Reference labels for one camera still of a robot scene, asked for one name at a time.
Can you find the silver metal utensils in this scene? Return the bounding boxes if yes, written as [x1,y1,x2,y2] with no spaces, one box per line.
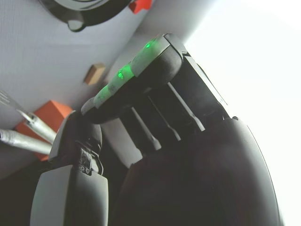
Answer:
[0,90,57,156]

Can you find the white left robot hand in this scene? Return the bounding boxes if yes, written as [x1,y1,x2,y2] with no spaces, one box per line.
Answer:
[29,32,285,226]

